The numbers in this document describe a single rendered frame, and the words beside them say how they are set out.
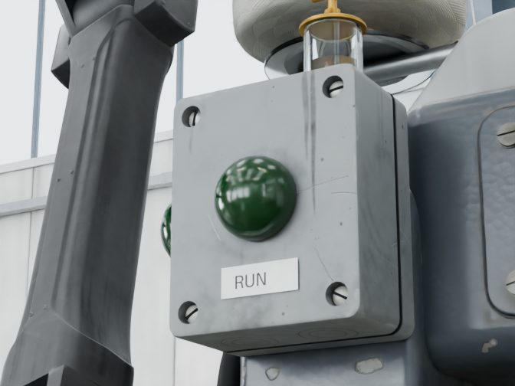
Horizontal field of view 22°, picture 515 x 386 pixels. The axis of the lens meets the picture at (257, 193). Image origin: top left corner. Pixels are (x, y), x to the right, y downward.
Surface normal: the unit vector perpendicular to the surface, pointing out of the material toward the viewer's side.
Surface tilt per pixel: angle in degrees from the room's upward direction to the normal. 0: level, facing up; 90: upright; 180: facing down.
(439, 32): 179
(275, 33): 178
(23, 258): 90
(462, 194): 90
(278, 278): 90
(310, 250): 90
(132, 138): 77
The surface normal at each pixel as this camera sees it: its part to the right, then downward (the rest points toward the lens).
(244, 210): -0.30, 0.18
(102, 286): 0.72, -0.48
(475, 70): -0.91, -0.12
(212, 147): -0.50, -0.26
